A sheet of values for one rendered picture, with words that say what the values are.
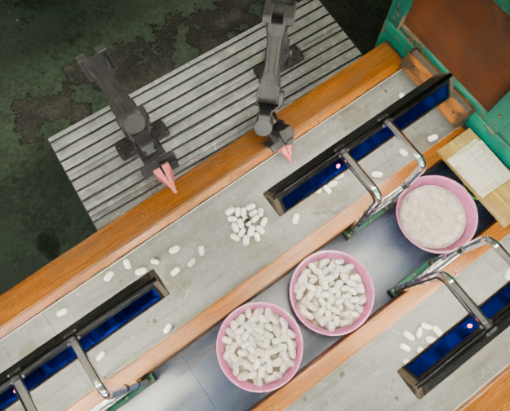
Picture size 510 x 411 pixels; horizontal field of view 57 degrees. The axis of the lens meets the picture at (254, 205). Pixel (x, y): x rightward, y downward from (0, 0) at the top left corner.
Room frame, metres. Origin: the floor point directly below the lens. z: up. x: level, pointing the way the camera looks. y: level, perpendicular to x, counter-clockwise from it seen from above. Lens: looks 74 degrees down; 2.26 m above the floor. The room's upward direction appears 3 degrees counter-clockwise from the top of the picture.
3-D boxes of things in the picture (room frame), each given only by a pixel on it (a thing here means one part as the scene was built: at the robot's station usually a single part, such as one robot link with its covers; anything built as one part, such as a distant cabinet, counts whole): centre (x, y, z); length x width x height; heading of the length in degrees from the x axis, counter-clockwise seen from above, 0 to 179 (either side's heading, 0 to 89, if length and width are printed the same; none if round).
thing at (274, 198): (0.52, -0.30, 1.08); 0.62 x 0.08 x 0.07; 123
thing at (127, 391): (-0.08, 0.47, 0.90); 0.20 x 0.19 x 0.45; 123
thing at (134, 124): (0.58, 0.31, 1.12); 0.12 x 0.09 x 0.12; 30
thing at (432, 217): (0.37, -0.60, 0.71); 0.22 x 0.22 x 0.06
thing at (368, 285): (0.13, -0.23, 0.72); 0.27 x 0.27 x 0.10
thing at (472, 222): (0.37, -0.60, 0.72); 0.27 x 0.27 x 0.10
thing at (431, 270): (0.11, -0.56, 0.90); 0.20 x 0.19 x 0.45; 123
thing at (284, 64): (1.02, -0.12, 0.71); 0.20 x 0.07 x 0.08; 120
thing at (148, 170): (0.42, 0.24, 1.07); 0.09 x 0.07 x 0.07; 29
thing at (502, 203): (0.49, -0.78, 0.77); 0.33 x 0.15 x 0.01; 33
